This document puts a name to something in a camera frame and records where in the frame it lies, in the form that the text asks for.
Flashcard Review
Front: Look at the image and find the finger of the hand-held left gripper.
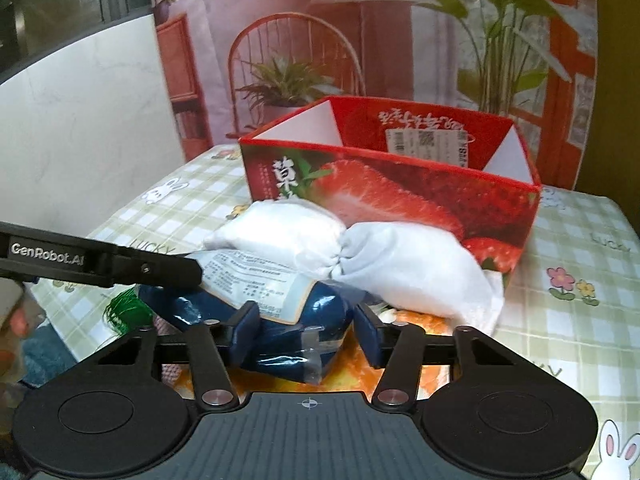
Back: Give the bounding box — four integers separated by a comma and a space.
113, 245, 204, 289

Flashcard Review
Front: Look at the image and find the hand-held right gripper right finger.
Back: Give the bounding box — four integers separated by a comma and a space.
353, 304, 522, 409

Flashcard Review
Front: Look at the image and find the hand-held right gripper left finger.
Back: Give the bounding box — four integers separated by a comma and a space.
94, 302, 261, 409

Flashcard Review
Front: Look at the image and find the blue plastic packet white label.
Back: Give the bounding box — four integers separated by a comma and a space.
137, 247, 354, 387

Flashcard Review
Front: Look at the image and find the green tasselled cloth pouch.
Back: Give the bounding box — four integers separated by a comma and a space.
102, 290, 157, 337

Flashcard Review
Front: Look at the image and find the red strawberry print box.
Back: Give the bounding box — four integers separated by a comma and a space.
238, 95, 543, 276

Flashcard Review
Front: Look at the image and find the person's left hand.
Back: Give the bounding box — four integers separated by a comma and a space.
0, 280, 47, 361

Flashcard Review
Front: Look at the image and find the orange printed packet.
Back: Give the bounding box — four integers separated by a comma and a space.
162, 309, 453, 397

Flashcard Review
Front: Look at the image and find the white tied cloth bundle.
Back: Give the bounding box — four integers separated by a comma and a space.
202, 198, 507, 337

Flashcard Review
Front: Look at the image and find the dark window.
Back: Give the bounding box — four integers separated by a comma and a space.
0, 0, 152, 83

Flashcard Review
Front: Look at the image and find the printed backdrop cloth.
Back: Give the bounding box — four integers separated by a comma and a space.
147, 0, 599, 191

